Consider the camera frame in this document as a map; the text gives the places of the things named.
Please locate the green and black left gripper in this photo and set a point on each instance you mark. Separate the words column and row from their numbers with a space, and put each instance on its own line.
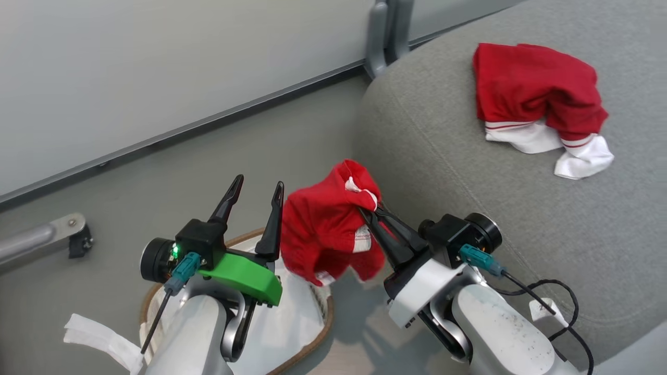
column 239, row 273

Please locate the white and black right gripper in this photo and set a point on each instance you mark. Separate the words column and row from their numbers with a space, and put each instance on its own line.
column 422, row 291

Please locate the red garment with white trim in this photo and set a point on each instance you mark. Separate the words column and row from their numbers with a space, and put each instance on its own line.
column 318, row 229

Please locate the red garment with white cuffs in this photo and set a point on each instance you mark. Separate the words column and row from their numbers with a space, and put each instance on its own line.
column 526, row 83

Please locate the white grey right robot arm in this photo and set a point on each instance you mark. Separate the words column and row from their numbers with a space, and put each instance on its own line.
column 500, row 333

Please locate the grey fabric sofa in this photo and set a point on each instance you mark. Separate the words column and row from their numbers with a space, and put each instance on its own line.
column 469, row 208

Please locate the black caster wheel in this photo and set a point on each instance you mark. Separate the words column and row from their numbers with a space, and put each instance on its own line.
column 79, row 247

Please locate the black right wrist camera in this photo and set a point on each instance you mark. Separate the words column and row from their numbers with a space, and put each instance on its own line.
column 453, row 234

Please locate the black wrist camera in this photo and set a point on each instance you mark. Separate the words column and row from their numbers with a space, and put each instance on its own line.
column 453, row 234
column 153, row 260

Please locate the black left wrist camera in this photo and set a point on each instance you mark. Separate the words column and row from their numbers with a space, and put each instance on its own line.
column 153, row 260

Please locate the grey wall base rail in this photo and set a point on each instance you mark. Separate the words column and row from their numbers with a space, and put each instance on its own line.
column 182, row 133

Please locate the silver metal frame leg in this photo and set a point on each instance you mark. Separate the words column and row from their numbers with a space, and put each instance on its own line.
column 31, row 239

